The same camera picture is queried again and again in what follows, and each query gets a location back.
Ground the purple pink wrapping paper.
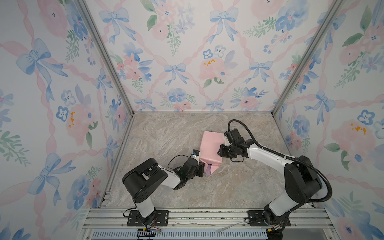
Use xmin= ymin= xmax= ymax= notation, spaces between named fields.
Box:
xmin=200 ymin=131 xmax=225 ymax=175

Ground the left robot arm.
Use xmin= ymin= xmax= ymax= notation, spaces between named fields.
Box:
xmin=122 ymin=156 xmax=205 ymax=225

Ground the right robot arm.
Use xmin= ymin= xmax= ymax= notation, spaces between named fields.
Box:
xmin=218 ymin=141 xmax=323 ymax=226

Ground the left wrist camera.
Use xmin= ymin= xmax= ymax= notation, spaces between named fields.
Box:
xmin=191 ymin=150 xmax=200 ymax=161

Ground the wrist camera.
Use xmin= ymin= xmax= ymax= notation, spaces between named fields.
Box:
xmin=191 ymin=150 xmax=200 ymax=161
xmin=224 ymin=129 xmax=244 ymax=145

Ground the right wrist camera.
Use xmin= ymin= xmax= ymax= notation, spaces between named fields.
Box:
xmin=224 ymin=129 xmax=244 ymax=145

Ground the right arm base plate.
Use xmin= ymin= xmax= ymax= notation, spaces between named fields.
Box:
xmin=244 ymin=210 xmax=291 ymax=228

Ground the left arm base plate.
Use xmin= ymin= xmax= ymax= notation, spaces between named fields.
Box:
xmin=123 ymin=209 xmax=170 ymax=228

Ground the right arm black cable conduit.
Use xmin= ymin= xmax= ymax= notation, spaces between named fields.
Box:
xmin=227 ymin=119 xmax=333 ymax=203

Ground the aluminium frame rail front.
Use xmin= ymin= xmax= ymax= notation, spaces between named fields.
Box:
xmin=83 ymin=207 xmax=334 ymax=230

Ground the vented cable duct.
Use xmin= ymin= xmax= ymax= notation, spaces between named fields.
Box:
xmin=90 ymin=229 xmax=268 ymax=240

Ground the left aluminium corner post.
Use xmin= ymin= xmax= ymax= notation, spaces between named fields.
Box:
xmin=74 ymin=0 xmax=134 ymax=117

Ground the aluminium corner post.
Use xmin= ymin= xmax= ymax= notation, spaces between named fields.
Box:
xmin=272 ymin=0 xmax=345 ymax=117
xmin=74 ymin=0 xmax=134 ymax=117

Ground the right aluminium corner post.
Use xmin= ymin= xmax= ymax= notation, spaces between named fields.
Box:
xmin=272 ymin=0 xmax=345 ymax=117

